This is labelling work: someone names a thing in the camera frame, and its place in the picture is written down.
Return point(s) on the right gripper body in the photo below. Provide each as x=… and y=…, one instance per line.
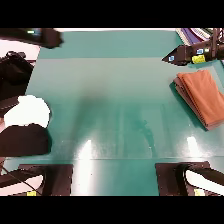
x=181, y=55

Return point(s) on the white garment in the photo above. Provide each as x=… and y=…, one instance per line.
x=28, y=111

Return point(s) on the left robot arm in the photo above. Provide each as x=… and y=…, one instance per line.
x=46, y=37

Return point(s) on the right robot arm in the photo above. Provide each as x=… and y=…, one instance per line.
x=213, y=51

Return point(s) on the striped garment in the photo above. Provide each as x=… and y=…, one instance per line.
x=191, y=35

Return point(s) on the brown garment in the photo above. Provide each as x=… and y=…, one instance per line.
x=186, y=98

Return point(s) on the orange garment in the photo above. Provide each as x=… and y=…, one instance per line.
x=205, y=96

